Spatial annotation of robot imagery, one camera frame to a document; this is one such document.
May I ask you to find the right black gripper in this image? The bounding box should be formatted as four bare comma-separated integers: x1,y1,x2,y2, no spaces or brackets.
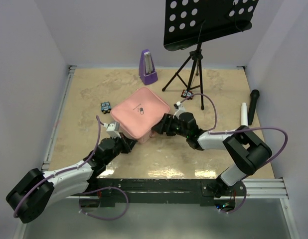
151,114,189,138

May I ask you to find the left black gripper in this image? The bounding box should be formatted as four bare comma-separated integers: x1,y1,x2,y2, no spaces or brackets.
104,132,137,165

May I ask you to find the pink medicine kit case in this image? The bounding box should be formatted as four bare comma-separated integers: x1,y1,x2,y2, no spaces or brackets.
111,87,170,144

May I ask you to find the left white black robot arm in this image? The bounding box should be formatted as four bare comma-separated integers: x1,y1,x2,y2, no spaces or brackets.
6,135,137,224

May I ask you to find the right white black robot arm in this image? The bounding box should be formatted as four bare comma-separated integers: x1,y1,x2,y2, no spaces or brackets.
152,112,272,198

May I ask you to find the small red black tuner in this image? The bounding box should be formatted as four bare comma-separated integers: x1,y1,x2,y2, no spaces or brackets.
181,90,193,100

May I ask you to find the blue owl tuner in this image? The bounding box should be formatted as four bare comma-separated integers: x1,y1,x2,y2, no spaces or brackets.
101,102,112,114

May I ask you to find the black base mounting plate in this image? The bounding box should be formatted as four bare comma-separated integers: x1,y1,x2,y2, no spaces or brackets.
66,178,245,210

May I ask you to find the purple metronome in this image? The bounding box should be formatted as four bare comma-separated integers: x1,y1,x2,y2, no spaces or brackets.
139,49,158,85

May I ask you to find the black microphone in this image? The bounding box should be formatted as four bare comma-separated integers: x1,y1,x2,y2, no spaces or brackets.
248,89,260,125

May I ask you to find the black music stand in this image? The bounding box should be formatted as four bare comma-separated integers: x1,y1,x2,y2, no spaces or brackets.
161,0,260,111

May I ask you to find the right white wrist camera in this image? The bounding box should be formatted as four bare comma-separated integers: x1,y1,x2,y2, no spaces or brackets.
173,101,186,119

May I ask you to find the aluminium left rail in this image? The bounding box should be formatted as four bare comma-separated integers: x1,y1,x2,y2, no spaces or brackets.
41,65,77,171

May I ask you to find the aluminium rail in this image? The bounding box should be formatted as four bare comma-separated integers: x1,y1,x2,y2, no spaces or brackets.
41,65,77,171
55,178,288,199

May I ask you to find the aluminium front rail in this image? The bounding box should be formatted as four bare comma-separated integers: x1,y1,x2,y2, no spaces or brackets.
55,178,288,199

